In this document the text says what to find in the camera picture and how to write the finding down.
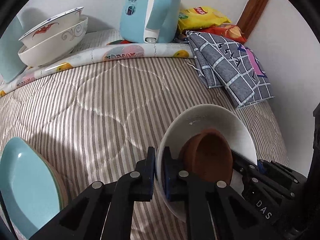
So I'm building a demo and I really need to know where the light blue electric kettle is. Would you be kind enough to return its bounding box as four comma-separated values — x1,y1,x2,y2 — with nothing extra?
120,0,181,43

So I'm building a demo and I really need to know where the green square plate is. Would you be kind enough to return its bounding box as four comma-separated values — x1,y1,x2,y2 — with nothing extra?
48,164,68,210

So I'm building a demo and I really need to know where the blue patterned porcelain bowl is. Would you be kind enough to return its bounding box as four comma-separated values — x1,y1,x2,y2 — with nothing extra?
18,7,84,48

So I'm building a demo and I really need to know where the grey checked cloth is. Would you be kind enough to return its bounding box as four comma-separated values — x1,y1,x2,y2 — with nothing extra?
187,31,274,109

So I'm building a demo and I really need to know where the brown wooden door frame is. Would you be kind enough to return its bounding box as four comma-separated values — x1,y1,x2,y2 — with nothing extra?
237,0,269,39

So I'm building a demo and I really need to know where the yellow chips bag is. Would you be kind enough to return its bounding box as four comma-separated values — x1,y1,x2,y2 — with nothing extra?
177,7,231,33

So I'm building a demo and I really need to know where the fruit pattern plastic mat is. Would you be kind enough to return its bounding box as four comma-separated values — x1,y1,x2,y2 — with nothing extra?
1,29,193,97

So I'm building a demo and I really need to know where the light blue thermos jug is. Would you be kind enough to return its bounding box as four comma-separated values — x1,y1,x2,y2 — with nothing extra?
0,16,26,83

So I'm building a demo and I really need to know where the red snack bag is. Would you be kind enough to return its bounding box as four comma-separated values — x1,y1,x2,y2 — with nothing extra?
197,23,247,44

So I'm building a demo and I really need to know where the striped quilted table cover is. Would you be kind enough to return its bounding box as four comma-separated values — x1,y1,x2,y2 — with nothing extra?
1,57,289,199

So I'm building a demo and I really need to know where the large white porcelain bowl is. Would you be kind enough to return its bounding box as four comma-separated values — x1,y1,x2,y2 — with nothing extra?
18,17,88,67

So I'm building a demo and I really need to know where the blue square plate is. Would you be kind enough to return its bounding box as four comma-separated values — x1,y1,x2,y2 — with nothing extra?
1,137,61,239

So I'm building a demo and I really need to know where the small brown clay bowl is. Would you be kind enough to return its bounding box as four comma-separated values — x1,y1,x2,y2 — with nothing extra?
190,129,233,185

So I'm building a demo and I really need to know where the white ceramic bowl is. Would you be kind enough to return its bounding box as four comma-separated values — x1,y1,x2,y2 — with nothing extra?
155,104,257,222

